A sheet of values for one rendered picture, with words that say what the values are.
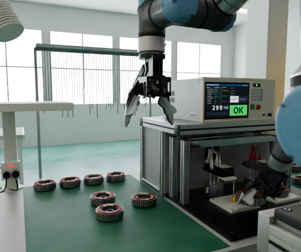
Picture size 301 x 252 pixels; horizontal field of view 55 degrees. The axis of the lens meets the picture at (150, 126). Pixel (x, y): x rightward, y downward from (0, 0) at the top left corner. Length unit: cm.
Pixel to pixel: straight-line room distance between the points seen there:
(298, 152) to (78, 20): 742
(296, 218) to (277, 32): 509
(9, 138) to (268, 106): 132
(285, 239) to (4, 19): 155
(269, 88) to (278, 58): 398
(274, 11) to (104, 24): 412
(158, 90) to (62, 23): 689
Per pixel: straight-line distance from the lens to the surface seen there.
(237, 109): 144
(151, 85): 77
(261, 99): 154
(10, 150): 166
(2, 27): 172
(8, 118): 164
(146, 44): 79
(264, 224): 70
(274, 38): 551
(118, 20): 797
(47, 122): 741
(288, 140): 43
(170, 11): 71
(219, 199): 136
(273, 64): 544
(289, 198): 147
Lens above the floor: 124
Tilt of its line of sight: 6 degrees down
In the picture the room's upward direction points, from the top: straight up
